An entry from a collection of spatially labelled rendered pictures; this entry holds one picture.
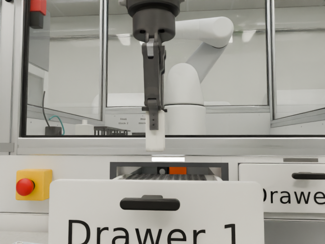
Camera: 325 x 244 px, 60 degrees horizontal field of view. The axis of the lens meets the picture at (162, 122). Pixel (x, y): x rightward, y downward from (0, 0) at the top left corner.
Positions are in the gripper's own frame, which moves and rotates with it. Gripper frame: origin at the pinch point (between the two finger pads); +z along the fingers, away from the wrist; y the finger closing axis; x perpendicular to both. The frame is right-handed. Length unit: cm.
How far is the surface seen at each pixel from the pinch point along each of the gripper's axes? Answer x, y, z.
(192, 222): 6.0, 11.0, 12.2
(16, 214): -38.3, -20.6, 20.9
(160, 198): 2.0, 13.9, 8.3
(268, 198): 24.1, -18.7, 15.9
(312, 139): 35.1, -20.7, 2.6
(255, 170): 21.2, -18.9, 9.5
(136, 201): -0.9, 14.4, 8.6
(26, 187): -31.3, -13.4, 12.4
